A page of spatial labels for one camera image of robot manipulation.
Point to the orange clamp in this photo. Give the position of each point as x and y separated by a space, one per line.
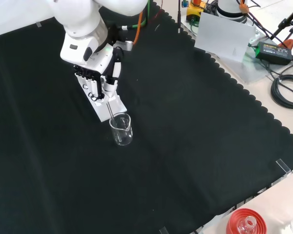
289 43

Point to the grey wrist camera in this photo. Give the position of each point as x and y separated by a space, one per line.
127 45

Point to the white test tube rack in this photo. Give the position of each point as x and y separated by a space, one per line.
112 109

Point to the clear cloth clip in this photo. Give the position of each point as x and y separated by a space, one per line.
284 168
39 24
164 230

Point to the red funnel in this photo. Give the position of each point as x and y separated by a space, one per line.
234 219

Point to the clear glass flask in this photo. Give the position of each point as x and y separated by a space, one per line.
249 223

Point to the black tripod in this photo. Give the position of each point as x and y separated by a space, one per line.
286 21

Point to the clear glass beaker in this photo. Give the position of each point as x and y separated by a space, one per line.
124 136

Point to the yellow stop button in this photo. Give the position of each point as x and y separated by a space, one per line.
196 12

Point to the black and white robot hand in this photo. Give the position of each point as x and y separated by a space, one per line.
107 61

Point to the black bench cloth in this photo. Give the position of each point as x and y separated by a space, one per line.
185 122

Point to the clear glass rod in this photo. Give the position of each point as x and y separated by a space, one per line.
110 111

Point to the black power adapter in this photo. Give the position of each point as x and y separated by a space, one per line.
273 52

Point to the pale board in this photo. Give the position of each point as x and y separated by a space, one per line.
222 36

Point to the grey metal base plate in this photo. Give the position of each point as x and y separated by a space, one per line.
254 68

